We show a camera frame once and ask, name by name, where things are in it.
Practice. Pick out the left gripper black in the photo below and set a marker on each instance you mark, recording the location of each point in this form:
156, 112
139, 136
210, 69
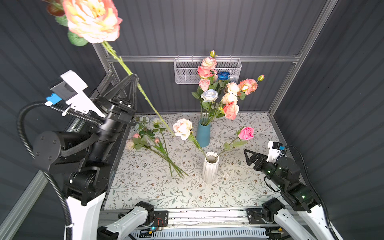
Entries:
117, 111

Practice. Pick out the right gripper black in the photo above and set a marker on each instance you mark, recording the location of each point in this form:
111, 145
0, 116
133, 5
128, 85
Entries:
255, 156

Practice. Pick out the magenta pink rose stem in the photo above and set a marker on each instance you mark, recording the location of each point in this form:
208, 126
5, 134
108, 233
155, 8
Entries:
243, 136

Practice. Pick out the white ribbed ceramic vase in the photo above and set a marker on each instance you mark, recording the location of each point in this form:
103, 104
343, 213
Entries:
210, 167

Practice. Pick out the pink coral rose stem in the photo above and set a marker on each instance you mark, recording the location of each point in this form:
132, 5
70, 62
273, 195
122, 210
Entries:
219, 110

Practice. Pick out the blue ceramic vase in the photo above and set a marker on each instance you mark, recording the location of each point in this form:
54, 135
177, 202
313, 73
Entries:
203, 134

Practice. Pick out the cream rose stem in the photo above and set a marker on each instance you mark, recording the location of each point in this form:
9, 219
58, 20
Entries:
183, 129

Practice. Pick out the peach rose flower stem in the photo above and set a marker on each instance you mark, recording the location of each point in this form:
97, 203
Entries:
249, 86

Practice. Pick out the white peony flower stem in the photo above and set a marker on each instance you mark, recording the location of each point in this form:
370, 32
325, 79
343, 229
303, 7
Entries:
228, 93

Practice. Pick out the small pale pink rose stem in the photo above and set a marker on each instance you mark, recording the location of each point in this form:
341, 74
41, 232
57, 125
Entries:
203, 86

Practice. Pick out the white rose stem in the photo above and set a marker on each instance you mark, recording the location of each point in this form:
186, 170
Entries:
208, 105

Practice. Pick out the large pink rose stem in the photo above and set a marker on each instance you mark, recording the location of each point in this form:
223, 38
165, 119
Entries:
205, 73

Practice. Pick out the peach peony flower stem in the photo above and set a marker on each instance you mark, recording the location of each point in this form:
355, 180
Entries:
96, 22

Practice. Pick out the blue artificial rose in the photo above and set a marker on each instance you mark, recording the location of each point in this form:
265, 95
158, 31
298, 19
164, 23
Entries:
223, 79

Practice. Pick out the pink carnation flower stem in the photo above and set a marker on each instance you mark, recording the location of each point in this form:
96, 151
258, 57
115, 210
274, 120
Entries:
211, 62

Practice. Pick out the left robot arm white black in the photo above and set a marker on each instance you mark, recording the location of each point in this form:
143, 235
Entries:
88, 163

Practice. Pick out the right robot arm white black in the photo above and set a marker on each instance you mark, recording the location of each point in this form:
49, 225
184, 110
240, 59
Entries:
300, 211

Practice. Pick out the pile of artificial flowers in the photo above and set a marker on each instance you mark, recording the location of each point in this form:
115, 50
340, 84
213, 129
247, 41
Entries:
150, 136

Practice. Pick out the floral patterned table mat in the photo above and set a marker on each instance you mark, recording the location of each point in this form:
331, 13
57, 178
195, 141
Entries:
142, 175

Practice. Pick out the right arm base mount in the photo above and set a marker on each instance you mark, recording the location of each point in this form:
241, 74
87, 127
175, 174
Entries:
257, 216

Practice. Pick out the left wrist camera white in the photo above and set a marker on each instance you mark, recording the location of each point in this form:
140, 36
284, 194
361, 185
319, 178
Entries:
70, 88

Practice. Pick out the white wire mesh basket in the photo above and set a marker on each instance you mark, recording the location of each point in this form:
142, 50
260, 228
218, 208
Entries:
186, 69

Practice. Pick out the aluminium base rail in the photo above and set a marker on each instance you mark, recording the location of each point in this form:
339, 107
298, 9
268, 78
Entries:
237, 216

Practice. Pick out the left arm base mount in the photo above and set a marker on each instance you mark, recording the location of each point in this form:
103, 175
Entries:
160, 219

